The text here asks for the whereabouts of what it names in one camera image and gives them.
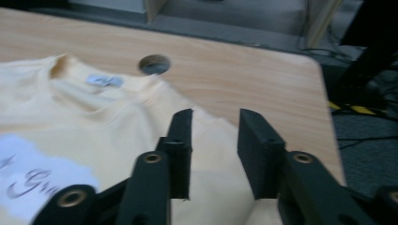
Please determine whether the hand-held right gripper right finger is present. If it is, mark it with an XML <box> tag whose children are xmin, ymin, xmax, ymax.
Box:
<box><xmin>237</xmin><ymin>108</ymin><xmax>286</xmax><ymax>201</ymax></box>

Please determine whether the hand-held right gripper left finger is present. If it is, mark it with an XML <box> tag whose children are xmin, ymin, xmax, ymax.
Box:
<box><xmin>155</xmin><ymin>108</ymin><xmax>194</xmax><ymax>201</ymax></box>

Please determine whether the cream printed t-shirt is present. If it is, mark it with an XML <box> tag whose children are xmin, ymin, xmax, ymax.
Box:
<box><xmin>0</xmin><ymin>52</ymin><xmax>284</xmax><ymax>225</ymax></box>

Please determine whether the yellow black hazard tape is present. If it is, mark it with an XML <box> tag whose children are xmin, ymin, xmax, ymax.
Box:
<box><xmin>328</xmin><ymin>100</ymin><xmax>389</xmax><ymax>116</ymax></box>

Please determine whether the black metal stand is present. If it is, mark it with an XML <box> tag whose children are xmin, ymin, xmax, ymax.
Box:
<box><xmin>328</xmin><ymin>0</ymin><xmax>398</xmax><ymax>111</ymax></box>

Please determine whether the black cable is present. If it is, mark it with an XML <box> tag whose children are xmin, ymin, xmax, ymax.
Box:
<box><xmin>337</xmin><ymin>134</ymin><xmax>398</xmax><ymax>150</ymax></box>

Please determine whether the pale wooden post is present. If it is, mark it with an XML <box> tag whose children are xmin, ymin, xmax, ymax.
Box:
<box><xmin>304</xmin><ymin>0</ymin><xmax>345</xmax><ymax>50</ymax></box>
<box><xmin>143</xmin><ymin>0</ymin><xmax>168</xmax><ymax>23</ymax></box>

